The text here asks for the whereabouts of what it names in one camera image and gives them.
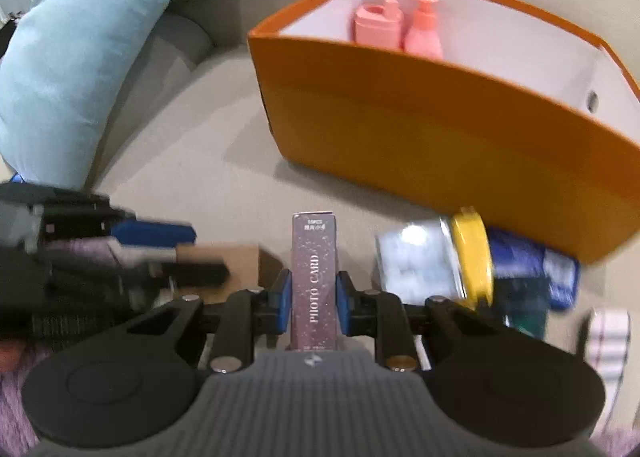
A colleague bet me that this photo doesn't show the dark jar with green label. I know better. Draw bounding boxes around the dark jar with green label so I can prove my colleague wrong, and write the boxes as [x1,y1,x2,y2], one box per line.
[492,277,551,340]

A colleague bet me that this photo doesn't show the light blue pillow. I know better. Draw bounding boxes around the light blue pillow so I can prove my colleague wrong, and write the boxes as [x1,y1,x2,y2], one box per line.
[0,0,198,185]

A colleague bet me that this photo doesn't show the yellow tape measure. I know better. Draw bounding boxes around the yellow tape measure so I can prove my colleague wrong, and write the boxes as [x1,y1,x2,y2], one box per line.
[450,207,496,310]

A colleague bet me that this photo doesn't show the purple speckled card box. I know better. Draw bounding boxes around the purple speckled card box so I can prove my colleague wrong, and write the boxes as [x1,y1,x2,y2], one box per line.
[287,211,346,353]

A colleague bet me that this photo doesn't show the beige sofa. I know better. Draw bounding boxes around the beige sofa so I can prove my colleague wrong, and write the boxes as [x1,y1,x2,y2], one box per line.
[0,0,640,388]

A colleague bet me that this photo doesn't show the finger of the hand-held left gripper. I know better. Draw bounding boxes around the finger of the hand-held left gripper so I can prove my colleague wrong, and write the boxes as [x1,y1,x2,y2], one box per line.
[107,217,196,247]
[107,243,232,289]

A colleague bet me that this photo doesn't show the pale blue white packet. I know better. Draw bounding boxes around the pale blue white packet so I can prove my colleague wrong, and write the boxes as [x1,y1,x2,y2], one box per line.
[375,220,468,305]

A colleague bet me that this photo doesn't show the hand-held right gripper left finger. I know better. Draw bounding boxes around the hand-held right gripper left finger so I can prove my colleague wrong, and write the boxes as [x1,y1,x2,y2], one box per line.
[125,268,293,374]

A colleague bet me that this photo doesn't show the brown cardboard box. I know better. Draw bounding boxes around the brown cardboard box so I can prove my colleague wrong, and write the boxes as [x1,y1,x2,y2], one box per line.
[175,244,283,305]

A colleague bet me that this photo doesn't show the pink pump bottle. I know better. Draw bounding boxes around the pink pump bottle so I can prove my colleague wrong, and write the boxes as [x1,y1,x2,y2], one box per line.
[402,0,445,60]

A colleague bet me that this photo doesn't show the purple knit clothing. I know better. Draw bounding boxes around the purple knit clothing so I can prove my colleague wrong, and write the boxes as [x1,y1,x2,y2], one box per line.
[0,337,56,457]

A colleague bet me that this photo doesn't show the blue can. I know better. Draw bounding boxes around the blue can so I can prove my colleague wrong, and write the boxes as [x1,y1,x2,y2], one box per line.
[487,227,581,310]

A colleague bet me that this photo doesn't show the orange storage box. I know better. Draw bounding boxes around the orange storage box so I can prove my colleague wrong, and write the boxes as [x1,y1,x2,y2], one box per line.
[248,0,640,265]

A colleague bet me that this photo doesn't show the pink jug bottle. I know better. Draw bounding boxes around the pink jug bottle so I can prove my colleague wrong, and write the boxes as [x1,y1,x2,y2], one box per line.
[354,0,405,50]

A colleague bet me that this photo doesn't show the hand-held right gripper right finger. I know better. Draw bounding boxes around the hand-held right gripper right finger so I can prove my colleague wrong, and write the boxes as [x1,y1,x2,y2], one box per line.
[335,269,508,372]

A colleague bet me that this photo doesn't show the striped cloth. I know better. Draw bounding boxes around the striped cloth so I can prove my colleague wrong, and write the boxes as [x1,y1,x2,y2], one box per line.
[582,307,633,438]

